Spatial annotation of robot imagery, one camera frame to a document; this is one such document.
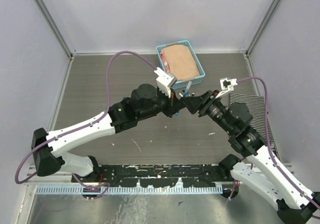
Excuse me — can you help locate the teal pen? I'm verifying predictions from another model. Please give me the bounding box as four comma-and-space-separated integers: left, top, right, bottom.
173, 81, 192, 116

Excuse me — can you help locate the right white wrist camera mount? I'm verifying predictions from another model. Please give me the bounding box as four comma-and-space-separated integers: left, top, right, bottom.
215, 78, 237, 99

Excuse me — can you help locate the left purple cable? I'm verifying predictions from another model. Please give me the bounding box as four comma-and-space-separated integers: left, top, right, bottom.
14, 51, 161, 197

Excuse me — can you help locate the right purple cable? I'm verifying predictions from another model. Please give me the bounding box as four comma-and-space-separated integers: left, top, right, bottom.
224, 77, 320, 219

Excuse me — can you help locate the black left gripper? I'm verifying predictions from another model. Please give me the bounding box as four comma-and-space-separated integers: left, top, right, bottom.
138, 86, 186, 120

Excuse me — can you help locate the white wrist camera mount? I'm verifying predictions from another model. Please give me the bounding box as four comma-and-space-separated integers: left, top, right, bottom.
215, 78, 237, 99
154, 67, 177, 98

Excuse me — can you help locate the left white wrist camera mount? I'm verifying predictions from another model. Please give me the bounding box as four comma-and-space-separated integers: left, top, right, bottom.
154, 67, 177, 98

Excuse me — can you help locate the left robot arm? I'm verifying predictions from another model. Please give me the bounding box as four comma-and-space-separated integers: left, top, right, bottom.
31, 84, 185, 182

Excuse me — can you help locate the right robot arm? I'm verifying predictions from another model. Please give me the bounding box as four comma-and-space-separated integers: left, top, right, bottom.
180, 91, 320, 223

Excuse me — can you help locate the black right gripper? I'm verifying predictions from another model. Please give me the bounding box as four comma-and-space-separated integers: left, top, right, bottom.
180, 89, 235, 134

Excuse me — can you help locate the light blue slotted cable duct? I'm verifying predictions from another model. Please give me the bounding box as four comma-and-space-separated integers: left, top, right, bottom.
35, 184, 223, 195

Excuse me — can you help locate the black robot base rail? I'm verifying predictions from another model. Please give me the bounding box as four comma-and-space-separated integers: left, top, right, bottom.
76, 164, 234, 188

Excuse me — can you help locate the black white striped cloth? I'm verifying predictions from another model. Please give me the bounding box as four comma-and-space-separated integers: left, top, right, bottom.
229, 92, 266, 139

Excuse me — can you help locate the light blue perforated basket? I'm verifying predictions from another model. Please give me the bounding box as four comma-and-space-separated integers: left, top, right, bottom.
156, 40, 206, 89

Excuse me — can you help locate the purple cable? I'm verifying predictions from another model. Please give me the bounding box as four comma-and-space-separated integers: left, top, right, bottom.
224, 77, 320, 219
14, 51, 161, 197

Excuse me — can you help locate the peach folded towel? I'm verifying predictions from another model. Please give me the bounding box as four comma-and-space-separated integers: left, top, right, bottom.
160, 44, 200, 81

